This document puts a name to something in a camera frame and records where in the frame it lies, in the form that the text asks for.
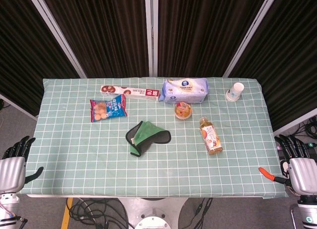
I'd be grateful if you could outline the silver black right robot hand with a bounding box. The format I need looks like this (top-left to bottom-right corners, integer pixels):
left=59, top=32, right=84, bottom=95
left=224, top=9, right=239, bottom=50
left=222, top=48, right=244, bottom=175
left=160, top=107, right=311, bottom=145
left=259, top=134, right=317, bottom=197

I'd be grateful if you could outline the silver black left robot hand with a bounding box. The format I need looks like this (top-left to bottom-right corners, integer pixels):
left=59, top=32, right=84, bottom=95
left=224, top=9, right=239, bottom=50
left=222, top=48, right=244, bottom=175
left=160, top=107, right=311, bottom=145
left=0, top=136, right=44, bottom=194

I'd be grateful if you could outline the grey cloth with black trim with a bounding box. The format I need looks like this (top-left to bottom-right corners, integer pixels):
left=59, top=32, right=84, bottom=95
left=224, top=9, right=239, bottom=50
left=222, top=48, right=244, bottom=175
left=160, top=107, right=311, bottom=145
left=125, top=120, right=172, bottom=157

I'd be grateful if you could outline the round silver robot base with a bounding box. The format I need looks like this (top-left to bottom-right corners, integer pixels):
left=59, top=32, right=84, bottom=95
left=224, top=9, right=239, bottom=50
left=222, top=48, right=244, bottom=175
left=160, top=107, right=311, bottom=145
left=118, top=198, right=189, bottom=229

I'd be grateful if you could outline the yellow floor tape strip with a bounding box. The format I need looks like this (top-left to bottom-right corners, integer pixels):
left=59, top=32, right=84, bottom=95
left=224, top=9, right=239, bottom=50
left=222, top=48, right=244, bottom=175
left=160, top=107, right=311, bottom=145
left=60, top=198, right=74, bottom=229

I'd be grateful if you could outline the peach tea bottle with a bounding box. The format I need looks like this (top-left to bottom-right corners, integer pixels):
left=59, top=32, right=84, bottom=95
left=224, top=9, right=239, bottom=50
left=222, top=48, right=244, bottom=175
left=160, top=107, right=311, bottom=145
left=199, top=116, right=223, bottom=156

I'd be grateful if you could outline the white paper cup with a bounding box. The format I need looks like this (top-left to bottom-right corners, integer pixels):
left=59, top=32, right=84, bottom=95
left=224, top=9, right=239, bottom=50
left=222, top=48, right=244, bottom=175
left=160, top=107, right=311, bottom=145
left=225, top=82, right=245, bottom=102

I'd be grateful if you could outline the dark pleated partition panel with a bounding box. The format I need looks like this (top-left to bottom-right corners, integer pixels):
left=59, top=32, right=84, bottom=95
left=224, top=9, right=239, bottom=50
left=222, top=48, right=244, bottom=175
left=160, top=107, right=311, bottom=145
left=158, top=0, right=269, bottom=78
left=229, top=0, right=317, bottom=132
left=39, top=0, right=151, bottom=78
left=0, top=0, right=80, bottom=115

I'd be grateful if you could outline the blue biscuit snack bag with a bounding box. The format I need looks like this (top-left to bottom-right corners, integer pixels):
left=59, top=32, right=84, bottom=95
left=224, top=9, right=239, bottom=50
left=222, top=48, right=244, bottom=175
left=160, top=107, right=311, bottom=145
left=89, top=94, right=128, bottom=123

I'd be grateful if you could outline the orange jelly cup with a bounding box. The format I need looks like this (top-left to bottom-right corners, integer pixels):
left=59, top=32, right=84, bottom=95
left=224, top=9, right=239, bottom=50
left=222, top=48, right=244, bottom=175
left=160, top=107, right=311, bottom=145
left=174, top=102, right=193, bottom=120

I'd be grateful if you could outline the green checked tablecloth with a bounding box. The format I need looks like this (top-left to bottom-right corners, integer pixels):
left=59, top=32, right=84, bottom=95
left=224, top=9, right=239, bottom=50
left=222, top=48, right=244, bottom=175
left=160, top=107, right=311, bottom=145
left=18, top=77, right=289, bottom=199

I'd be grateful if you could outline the long white cookie box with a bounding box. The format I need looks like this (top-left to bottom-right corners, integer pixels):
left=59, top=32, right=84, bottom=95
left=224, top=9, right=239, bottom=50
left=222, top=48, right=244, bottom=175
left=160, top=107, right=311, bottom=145
left=100, top=85, right=161, bottom=102

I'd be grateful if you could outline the light purple tissue pack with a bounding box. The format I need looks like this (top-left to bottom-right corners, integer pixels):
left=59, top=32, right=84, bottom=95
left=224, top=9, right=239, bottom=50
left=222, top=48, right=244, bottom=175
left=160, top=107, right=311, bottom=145
left=158, top=77, right=209, bottom=105

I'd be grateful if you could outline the black cable tangle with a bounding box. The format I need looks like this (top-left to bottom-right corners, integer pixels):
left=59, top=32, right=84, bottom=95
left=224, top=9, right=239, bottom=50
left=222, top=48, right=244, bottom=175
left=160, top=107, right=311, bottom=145
left=293, top=116, right=317, bottom=140

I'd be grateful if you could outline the white partition base rail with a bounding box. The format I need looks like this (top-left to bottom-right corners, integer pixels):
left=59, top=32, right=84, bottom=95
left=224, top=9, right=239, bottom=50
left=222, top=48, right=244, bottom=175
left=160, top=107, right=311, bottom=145
left=273, top=114, right=317, bottom=137
left=0, top=94, right=38, bottom=121

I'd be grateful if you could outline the black floor cable bundle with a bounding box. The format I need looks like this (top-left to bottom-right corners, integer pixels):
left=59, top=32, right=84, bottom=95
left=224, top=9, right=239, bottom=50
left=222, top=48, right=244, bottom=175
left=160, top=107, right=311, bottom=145
left=68, top=198, right=129, bottom=229

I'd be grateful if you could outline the white partition frame post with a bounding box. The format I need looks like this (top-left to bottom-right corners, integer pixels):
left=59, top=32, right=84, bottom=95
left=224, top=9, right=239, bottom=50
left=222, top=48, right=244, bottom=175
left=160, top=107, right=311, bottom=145
left=145, top=0, right=159, bottom=77
left=222, top=0, right=284, bottom=78
left=26, top=0, right=87, bottom=78

